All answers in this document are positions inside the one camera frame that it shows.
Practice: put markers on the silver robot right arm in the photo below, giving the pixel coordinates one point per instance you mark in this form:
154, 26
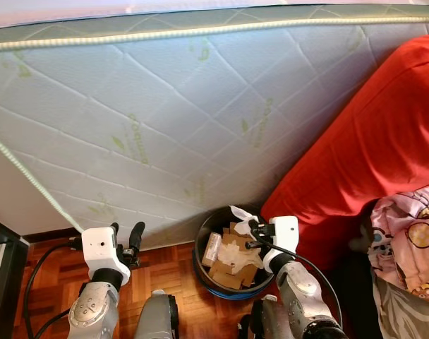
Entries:
299, 289

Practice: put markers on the crumpled white paper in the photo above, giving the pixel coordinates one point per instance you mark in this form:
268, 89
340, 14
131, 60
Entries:
239, 214

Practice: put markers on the brown cardboard scraps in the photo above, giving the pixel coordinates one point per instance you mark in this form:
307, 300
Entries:
236, 268

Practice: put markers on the small beige carton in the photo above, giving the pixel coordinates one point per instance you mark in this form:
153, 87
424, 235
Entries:
212, 248

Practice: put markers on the black round trash bin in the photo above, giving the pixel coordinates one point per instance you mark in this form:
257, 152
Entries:
209, 220

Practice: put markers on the silver robot right leg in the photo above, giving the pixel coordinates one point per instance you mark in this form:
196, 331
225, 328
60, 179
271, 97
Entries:
269, 321

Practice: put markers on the pink cartoon print blanket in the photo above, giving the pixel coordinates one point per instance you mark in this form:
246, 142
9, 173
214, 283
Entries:
405, 233

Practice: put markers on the red fabric sofa cushion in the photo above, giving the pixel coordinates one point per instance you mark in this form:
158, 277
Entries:
370, 141

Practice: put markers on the beige floral bedspread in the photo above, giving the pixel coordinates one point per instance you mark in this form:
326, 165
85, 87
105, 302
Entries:
405, 318

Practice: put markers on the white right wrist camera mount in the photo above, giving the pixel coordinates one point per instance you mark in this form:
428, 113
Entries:
285, 233

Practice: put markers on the black furniture frame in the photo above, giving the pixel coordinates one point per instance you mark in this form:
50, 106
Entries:
10, 282

